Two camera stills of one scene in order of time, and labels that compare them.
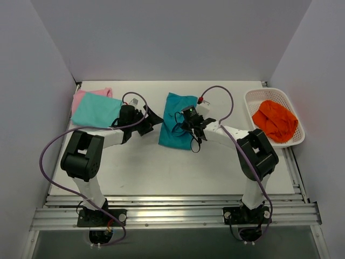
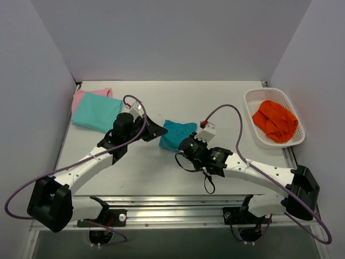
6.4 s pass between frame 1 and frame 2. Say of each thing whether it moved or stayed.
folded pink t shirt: stayed
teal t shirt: moved
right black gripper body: moved
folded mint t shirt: stayed
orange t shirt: stayed
